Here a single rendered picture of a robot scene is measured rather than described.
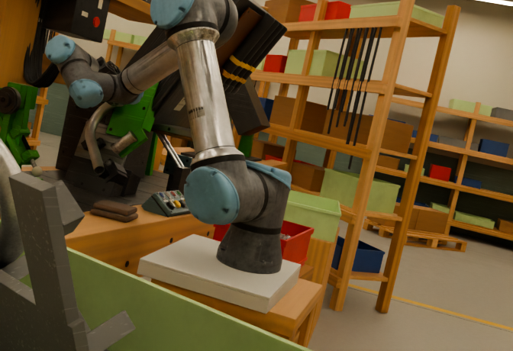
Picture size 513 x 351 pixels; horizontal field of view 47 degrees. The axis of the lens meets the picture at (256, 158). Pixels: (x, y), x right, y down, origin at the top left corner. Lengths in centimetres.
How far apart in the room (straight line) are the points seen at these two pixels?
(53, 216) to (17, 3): 150
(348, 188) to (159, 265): 321
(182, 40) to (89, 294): 59
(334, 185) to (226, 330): 373
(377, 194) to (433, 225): 446
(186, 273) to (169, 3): 56
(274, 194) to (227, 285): 22
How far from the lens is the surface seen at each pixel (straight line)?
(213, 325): 81
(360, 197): 420
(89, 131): 188
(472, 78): 1079
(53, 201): 46
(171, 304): 85
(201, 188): 119
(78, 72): 158
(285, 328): 122
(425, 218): 873
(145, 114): 186
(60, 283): 49
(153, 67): 155
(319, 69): 497
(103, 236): 138
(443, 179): 1014
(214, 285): 122
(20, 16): 194
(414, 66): 1074
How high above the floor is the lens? 122
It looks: 4 degrees down
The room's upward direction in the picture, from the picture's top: 12 degrees clockwise
